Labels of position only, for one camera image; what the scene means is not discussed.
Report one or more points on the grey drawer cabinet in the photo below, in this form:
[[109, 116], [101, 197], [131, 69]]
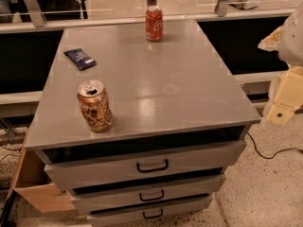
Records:
[[172, 94]]

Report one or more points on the grey metal railing frame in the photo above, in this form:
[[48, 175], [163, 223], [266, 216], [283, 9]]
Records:
[[105, 12]]

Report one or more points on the top grey drawer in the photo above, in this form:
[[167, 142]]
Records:
[[87, 175]]

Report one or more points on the grey drawer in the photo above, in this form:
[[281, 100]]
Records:
[[87, 175], [133, 196], [147, 211]]

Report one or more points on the blue rxbar blueberry wrapper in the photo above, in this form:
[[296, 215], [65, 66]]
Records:
[[80, 58]]

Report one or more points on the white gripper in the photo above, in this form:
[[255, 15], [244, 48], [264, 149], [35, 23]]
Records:
[[294, 42]]

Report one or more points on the middle grey drawer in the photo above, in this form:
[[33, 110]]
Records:
[[133, 196]]

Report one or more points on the cardboard box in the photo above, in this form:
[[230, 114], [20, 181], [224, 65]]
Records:
[[31, 182]]

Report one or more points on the red coke can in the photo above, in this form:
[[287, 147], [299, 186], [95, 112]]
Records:
[[154, 23]]

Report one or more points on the bottom grey drawer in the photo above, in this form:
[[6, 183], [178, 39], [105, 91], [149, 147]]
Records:
[[147, 211]]

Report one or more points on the gold opened drink can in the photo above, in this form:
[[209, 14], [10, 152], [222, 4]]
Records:
[[94, 105]]

